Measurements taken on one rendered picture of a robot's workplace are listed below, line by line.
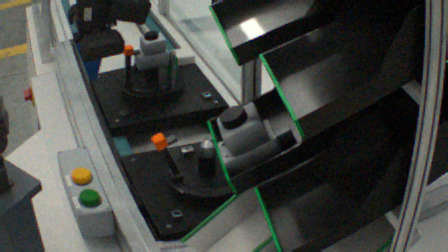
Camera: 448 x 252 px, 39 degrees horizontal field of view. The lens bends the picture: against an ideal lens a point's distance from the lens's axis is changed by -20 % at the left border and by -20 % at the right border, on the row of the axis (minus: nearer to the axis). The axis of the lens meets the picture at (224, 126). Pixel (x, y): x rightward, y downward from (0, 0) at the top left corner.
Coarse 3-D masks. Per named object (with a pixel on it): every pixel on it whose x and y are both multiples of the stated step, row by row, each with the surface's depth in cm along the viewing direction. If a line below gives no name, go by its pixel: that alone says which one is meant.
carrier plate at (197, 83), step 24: (120, 72) 162; (192, 72) 161; (96, 96) 154; (120, 96) 152; (192, 96) 152; (216, 96) 152; (120, 120) 144; (144, 120) 144; (168, 120) 146; (192, 120) 148
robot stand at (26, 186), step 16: (16, 176) 110; (32, 176) 111; (16, 192) 106; (32, 192) 108; (0, 208) 102; (16, 208) 104; (32, 208) 110; (0, 224) 101; (16, 224) 106; (32, 224) 111; (0, 240) 105; (16, 240) 107; (32, 240) 111
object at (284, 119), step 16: (272, 96) 97; (272, 112) 97; (288, 112) 95; (272, 128) 94; (336, 128) 86; (304, 144) 86; (320, 144) 87; (272, 160) 86; (288, 160) 87; (304, 160) 87; (240, 176) 87; (256, 176) 87; (272, 176) 87; (240, 192) 88
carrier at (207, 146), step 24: (192, 144) 138; (144, 168) 131; (168, 168) 127; (192, 168) 128; (216, 168) 127; (144, 192) 125; (168, 192) 125; (192, 192) 122; (216, 192) 122; (168, 216) 119; (192, 216) 119
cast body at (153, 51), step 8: (152, 32) 149; (160, 32) 152; (144, 40) 148; (152, 40) 148; (160, 40) 148; (144, 48) 148; (152, 48) 148; (160, 48) 149; (136, 56) 150; (144, 56) 149; (152, 56) 149; (160, 56) 150; (168, 56) 151; (136, 64) 151; (144, 64) 149; (152, 64) 150; (160, 64) 151
